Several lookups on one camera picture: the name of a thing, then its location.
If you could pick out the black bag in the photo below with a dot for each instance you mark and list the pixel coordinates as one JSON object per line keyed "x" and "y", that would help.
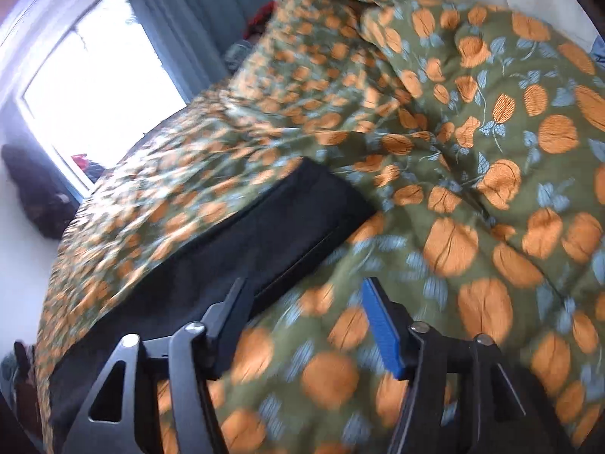
{"x": 38, "y": 194}

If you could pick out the window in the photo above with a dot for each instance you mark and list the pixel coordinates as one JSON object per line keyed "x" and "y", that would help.
{"x": 104, "y": 94}

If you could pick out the red cloth item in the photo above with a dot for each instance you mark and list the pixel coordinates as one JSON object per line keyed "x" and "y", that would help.
{"x": 85, "y": 165}

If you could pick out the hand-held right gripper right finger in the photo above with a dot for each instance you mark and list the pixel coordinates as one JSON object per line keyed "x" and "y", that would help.
{"x": 383, "y": 326}

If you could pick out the black pants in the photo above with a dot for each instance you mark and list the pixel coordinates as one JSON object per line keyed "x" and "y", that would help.
{"x": 212, "y": 236}

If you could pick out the grey-blue curtain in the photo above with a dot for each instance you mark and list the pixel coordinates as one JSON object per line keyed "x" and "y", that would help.
{"x": 189, "y": 0}

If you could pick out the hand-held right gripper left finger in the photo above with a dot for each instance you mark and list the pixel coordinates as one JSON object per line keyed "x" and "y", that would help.
{"x": 227, "y": 321}

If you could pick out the green floral blanket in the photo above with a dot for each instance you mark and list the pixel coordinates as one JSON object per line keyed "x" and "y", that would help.
{"x": 472, "y": 175}

